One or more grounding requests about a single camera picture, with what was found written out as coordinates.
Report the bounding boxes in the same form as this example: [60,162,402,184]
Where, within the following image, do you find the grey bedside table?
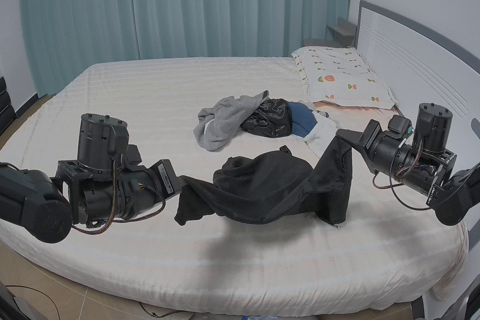
[303,17,357,48]

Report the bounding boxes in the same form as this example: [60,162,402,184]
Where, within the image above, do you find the black shiny garment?
[240,98,293,138]

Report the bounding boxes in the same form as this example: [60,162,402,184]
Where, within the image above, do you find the bed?
[0,0,480,316]

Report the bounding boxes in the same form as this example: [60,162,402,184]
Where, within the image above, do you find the grey garment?
[193,90,271,151]

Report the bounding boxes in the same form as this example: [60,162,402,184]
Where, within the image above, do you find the white printed pillow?
[291,46,398,110]

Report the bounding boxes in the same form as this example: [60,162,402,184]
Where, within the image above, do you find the black T-shirt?
[174,136,353,231]

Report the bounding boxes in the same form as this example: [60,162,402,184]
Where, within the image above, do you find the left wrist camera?
[125,144,145,171]

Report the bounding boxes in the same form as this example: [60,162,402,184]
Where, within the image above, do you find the black cable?
[138,301,181,318]
[372,172,441,211]

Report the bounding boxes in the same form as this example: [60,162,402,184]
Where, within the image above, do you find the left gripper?
[84,159,184,226]

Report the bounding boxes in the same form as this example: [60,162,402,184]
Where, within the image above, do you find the dark blue garment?
[287,102,316,137]

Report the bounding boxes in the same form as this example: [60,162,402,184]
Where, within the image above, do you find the black chest of drawers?
[0,76,17,137]

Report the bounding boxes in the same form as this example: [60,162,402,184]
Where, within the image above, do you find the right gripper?
[356,120,433,195]

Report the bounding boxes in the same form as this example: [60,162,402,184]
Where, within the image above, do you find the white garment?
[303,111,338,158]

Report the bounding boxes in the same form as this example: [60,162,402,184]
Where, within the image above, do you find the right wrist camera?
[388,115,412,142]

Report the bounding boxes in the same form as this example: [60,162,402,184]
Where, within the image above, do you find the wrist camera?
[125,144,145,171]
[388,115,412,142]

